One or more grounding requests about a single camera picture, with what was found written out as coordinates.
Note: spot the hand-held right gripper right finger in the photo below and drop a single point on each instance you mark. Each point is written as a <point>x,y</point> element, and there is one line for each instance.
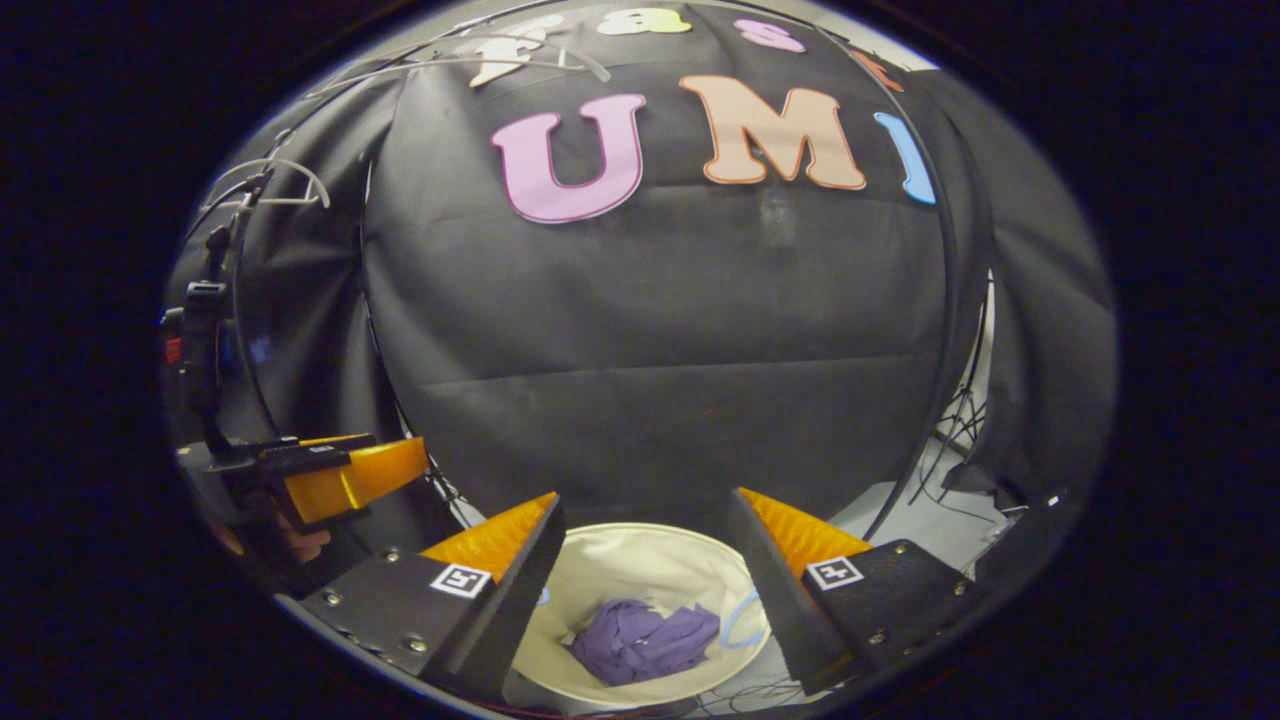
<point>775,600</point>

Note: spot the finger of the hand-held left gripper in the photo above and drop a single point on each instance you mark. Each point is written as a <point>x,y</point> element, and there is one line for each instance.
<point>360,480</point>
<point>300,445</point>

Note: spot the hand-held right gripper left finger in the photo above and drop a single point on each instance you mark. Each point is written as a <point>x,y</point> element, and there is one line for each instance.
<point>500,605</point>

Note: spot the cream laundry hamper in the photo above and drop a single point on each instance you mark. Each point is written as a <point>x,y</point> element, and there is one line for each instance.
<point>640,565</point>

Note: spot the white hanger with hook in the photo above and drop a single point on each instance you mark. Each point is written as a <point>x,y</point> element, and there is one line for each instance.
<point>598,72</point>

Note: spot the plain white hanger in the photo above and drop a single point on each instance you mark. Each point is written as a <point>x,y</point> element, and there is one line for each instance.
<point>300,168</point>

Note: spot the black metal clothes rack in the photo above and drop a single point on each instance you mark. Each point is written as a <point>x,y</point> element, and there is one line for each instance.
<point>950,300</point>

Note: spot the backdrop stand tripod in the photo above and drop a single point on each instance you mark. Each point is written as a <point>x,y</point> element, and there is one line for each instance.
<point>962,410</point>

